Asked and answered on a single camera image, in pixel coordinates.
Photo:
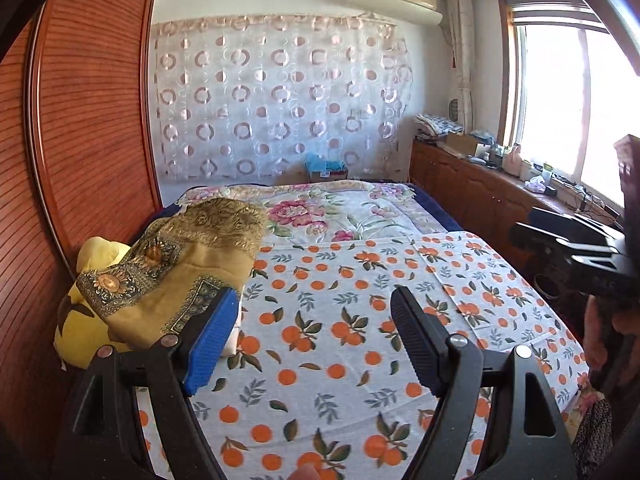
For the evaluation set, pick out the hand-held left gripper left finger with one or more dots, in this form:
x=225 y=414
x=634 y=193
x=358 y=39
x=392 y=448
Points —
x=212 y=340

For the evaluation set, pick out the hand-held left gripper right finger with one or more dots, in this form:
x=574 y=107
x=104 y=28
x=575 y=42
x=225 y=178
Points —
x=420 y=340

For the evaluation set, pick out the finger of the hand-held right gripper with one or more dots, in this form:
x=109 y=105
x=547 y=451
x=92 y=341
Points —
x=600 y=275
x=560 y=242

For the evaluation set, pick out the golden paisley patterned garment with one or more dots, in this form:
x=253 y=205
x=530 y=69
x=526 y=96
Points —
x=200 y=270

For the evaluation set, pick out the person's right forearm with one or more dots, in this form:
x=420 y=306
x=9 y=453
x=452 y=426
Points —
x=605 y=340

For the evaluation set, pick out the person's left hand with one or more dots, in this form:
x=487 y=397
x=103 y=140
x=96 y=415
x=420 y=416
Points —
x=306 y=474

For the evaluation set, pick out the white plastic bottle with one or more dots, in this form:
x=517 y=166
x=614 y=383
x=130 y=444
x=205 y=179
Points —
x=511 y=160

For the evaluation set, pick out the wooden sideboard cabinet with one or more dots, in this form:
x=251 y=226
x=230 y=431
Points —
x=475 y=185

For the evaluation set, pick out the dark blue bed sheet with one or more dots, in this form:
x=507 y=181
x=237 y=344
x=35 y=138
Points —
x=435 y=210

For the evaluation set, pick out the yellow plush toy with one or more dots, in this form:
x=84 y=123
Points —
x=75 y=340

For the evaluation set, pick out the open cardboard box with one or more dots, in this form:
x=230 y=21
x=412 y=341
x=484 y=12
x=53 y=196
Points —
x=461 y=144

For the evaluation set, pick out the wooden framed window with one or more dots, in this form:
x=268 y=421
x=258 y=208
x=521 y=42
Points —
x=560 y=100

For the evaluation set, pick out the person's dark patterned clothing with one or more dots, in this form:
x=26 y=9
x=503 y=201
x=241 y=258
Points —
x=595 y=435

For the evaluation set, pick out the floral quilt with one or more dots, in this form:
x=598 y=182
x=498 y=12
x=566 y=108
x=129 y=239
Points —
x=320 y=210

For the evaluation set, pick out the stack of folded cloths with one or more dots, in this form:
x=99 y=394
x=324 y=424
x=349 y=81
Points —
x=437 y=126

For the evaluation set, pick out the blue topped cardboard box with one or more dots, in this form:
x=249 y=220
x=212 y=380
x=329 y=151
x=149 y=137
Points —
x=320 y=165

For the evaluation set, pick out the white window curtain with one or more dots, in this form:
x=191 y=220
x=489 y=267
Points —
x=460 y=50

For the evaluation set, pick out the circle patterned sheer curtain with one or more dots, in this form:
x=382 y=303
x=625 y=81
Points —
x=280 y=100

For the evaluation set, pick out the wooden louvred wardrobe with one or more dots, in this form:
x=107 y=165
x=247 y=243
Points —
x=90 y=110

